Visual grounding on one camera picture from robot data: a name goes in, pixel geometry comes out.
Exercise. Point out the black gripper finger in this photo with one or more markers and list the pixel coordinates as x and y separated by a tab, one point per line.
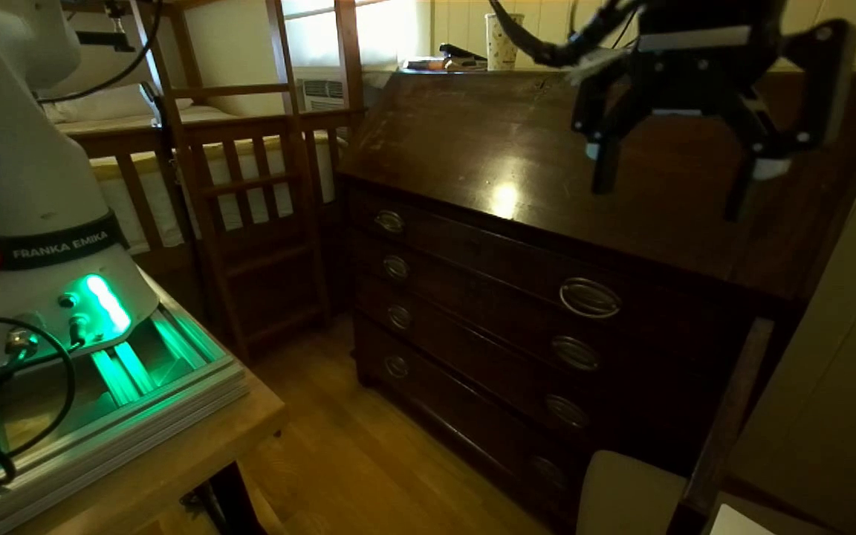
607	150
745	179

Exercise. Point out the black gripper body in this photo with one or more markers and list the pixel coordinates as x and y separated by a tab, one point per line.
698	75

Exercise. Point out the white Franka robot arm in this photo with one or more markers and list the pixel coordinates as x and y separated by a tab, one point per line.
23	168

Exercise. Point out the dark wooden slant-front desk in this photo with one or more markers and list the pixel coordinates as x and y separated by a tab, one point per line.
478	150

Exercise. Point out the white dotted paper cup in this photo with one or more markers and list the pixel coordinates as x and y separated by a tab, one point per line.
502	44

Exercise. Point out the oval brass drawer pull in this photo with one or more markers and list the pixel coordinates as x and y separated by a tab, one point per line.
393	365
576	352
387	220
400	316
396	269
548	471
589	298
565	411

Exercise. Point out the small black box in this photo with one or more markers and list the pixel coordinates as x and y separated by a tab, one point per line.
460	50

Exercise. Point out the bright window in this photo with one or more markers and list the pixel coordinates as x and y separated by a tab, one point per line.
387	29

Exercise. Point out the dark wooden cushioned chair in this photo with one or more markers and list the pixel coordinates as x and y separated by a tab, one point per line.
626	494

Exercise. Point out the white paper sheet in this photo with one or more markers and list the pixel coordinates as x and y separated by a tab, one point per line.
742	521

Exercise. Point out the dark slatted wooden railing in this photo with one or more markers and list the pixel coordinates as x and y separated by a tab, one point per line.
139	196

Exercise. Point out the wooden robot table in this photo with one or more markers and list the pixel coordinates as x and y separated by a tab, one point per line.
201	447

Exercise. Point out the white bedding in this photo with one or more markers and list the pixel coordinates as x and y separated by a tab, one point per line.
102	104

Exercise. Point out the tall wooden shelf frame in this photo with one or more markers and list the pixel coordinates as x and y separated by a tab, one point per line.
295	168

